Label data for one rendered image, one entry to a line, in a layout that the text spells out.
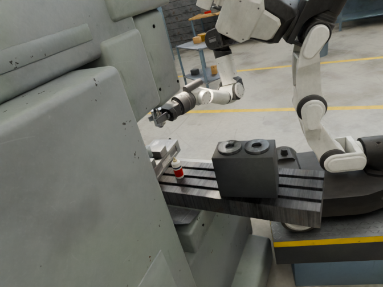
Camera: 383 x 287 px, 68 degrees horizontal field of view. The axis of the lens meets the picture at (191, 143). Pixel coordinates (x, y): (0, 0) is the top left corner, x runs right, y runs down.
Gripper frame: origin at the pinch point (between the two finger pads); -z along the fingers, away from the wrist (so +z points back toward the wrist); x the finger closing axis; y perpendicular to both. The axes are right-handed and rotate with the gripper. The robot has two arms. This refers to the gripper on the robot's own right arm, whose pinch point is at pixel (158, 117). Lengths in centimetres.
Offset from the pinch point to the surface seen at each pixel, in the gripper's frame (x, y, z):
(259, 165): 42.5, 15.5, 7.7
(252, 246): 10, 104, 29
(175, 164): 3.7, 22.4, -1.3
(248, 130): -106, 126, 175
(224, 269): 17, 86, -1
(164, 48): 8.1, -26.4, 7.1
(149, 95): 17.3, -16.5, -10.8
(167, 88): 10.2, -13.2, 1.6
